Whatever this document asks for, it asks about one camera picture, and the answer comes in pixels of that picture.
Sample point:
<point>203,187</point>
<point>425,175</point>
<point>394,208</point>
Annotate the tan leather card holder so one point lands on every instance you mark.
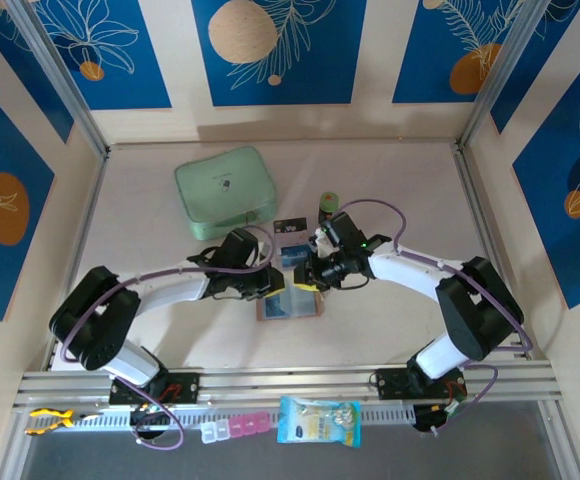
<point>302,305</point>

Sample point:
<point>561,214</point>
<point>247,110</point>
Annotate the black credit card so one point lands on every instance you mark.
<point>290,226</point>

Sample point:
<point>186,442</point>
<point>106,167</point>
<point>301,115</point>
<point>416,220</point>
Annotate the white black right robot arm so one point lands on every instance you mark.
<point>405,272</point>

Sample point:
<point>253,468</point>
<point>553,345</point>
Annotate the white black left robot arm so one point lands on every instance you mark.
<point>175,295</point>

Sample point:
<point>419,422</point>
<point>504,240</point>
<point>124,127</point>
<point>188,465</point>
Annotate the green black cylindrical battery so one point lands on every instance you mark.
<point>329,202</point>

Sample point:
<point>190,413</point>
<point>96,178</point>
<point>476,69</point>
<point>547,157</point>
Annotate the mint green zip pouch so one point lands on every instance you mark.
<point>220,190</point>

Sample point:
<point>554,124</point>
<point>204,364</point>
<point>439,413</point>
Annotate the blue snack packet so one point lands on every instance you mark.
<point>320,420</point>

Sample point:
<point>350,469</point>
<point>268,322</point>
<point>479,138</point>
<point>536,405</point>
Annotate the pink white pill organizer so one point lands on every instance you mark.
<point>235,427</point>

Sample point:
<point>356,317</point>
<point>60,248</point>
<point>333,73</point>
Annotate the aluminium mounting rail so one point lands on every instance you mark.
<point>290,382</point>

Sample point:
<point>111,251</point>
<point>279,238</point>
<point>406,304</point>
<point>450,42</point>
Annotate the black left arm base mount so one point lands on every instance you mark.
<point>185,387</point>

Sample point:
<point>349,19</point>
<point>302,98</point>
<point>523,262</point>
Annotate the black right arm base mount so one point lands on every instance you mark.
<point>395,385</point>

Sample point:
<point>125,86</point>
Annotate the aluminium table edge rail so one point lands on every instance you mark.
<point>89,215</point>
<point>476,200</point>

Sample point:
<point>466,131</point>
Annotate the aluminium frame post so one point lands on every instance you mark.
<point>503,75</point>
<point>60,75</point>

